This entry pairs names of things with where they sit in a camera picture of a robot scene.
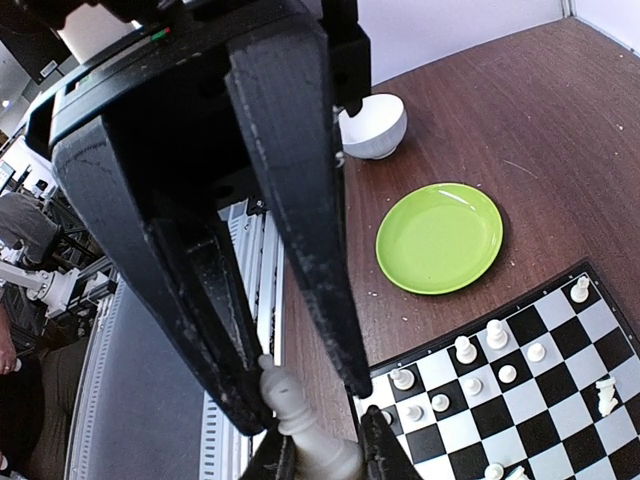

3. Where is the white chess queen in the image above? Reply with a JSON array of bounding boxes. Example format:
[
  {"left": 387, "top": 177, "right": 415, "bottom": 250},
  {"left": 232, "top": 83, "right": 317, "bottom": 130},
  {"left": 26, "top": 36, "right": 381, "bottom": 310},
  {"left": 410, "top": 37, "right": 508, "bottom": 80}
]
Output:
[{"left": 454, "top": 336, "right": 477, "bottom": 365}]

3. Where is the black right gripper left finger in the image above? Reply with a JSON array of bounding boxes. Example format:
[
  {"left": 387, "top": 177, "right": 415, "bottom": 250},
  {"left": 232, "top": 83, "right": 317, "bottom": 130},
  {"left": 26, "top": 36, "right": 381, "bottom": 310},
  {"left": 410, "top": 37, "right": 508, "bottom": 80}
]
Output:
[{"left": 240, "top": 432, "right": 296, "bottom": 480}]

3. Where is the white chess knight lying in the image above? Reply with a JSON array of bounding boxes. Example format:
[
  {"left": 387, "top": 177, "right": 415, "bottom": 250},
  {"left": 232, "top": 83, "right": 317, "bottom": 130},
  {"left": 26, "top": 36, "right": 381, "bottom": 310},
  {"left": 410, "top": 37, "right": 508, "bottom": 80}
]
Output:
[{"left": 595, "top": 377, "right": 619, "bottom": 417}]

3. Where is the white bowl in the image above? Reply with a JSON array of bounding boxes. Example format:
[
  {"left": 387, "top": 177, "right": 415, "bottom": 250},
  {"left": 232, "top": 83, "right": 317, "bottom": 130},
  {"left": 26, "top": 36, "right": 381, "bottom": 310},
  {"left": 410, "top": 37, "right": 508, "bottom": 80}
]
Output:
[{"left": 338, "top": 93, "right": 408, "bottom": 160}]

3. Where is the white chess rook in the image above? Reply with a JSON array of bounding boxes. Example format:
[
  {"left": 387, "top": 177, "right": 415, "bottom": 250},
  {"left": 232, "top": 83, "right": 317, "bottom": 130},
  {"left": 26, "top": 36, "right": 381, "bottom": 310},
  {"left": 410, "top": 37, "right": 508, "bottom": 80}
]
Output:
[{"left": 570, "top": 276, "right": 590, "bottom": 303}]

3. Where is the black and white chessboard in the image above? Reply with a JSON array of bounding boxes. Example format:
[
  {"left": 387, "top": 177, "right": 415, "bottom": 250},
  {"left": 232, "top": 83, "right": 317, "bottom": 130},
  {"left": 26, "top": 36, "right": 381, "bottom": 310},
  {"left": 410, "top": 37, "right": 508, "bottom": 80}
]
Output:
[{"left": 349, "top": 263, "right": 639, "bottom": 479}]

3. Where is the lime green plate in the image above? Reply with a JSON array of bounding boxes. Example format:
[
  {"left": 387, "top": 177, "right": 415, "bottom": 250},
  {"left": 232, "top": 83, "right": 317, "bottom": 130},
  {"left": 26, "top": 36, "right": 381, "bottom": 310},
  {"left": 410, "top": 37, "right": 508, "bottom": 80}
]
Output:
[{"left": 375, "top": 182, "right": 505, "bottom": 295}]

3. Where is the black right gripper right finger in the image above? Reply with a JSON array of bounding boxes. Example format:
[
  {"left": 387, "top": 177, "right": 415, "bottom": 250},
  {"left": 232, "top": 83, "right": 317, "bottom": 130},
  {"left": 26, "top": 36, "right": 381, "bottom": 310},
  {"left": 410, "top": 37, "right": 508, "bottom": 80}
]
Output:
[{"left": 360, "top": 405, "right": 421, "bottom": 480}]

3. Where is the white chess bishop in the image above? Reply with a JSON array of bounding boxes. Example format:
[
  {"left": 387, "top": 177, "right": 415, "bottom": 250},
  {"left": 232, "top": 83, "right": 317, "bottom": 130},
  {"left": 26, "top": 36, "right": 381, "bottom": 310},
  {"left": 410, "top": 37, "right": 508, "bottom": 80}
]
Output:
[{"left": 258, "top": 354, "right": 364, "bottom": 479}]

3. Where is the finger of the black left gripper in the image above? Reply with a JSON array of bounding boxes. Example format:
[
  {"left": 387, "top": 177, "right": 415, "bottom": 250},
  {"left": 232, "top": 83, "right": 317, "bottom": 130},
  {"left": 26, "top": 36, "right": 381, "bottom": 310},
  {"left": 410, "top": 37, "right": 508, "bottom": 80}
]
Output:
[
  {"left": 226, "top": 22, "right": 372, "bottom": 398},
  {"left": 52, "top": 117, "right": 273, "bottom": 435}
]

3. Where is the white chess king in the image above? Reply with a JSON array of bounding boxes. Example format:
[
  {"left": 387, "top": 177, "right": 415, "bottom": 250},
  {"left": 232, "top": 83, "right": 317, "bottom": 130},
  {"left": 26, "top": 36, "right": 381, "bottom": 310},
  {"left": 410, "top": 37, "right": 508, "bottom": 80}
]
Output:
[{"left": 486, "top": 319, "right": 509, "bottom": 350}]

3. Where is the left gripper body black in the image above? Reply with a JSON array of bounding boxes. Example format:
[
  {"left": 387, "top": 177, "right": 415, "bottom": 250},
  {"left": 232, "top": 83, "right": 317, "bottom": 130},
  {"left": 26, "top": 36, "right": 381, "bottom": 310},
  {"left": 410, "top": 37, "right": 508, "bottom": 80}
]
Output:
[{"left": 25, "top": 1, "right": 371, "bottom": 208}]

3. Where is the aluminium front rail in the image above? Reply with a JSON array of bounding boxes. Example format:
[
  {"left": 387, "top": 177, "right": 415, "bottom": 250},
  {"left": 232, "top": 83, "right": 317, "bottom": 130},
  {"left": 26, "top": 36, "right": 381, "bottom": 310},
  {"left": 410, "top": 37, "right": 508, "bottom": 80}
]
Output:
[{"left": 64, "top": 199, "right": 286, "bottom": 480}]

